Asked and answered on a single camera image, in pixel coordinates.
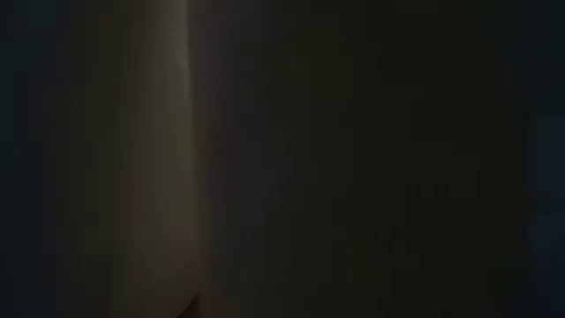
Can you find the white plastic storage bin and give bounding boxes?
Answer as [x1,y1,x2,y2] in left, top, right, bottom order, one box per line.
[0,0,200,318]
[189,0,565,318]

